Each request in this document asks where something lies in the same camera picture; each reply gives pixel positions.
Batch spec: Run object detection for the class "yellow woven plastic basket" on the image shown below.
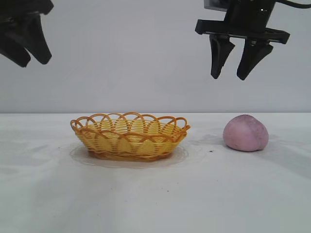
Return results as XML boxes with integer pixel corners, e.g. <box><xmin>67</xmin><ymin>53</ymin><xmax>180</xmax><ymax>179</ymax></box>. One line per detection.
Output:
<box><xmin>69</xmin><ymin>111</ymin><xmax>191</xmax><ymax>163</ymax></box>

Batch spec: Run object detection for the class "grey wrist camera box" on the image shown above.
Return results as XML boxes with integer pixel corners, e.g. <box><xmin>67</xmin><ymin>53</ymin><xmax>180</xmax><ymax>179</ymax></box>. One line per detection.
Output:
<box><xmin>203</xmin><ymin>0</ymin><xmax>228</xmax><ymax>11</ymax></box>

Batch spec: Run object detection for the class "pink peach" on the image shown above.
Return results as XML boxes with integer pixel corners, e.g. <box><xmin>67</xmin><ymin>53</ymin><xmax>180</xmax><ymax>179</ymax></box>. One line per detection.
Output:
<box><xmin>223</xmin><ymin>114</ymin><xmax>270</xmax><ymax>152</ymax></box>

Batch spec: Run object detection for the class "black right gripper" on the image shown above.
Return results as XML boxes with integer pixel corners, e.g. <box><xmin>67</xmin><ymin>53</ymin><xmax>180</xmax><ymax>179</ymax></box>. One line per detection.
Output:
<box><xmin>194</xmin><ymin>0</ymin><xmax>291</xmax><ymax>82</ymax></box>

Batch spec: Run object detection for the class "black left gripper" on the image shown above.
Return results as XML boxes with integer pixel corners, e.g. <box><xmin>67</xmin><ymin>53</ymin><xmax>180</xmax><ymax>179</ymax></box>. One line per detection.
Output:
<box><xmin>0</xmin><ymin>0</ymin><xmax>54</xmax><ymax>68</ymax></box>

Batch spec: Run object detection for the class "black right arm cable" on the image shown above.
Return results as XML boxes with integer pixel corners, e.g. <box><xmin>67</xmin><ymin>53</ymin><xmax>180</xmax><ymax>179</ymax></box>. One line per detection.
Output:
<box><xmin>275</xmin><ymin>0</ymin><xmax>311</xmax><ymax>8</ymax></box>

